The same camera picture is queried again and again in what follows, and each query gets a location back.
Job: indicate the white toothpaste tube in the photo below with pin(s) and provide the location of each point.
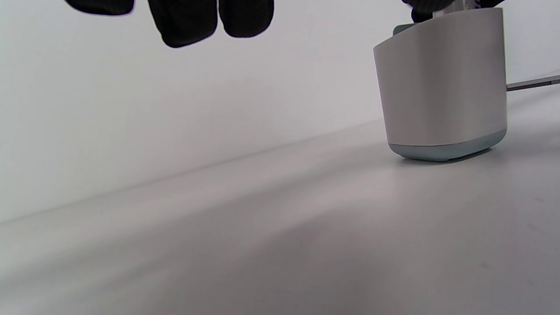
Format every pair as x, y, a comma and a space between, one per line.
459, 5

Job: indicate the white toothbrush holder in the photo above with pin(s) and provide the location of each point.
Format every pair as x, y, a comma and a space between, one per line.
442, 87

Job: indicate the person's left hand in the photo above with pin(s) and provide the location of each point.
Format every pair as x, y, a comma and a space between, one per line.
188, 22

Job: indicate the person's right hand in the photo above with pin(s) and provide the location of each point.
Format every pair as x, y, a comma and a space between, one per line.
422, 11

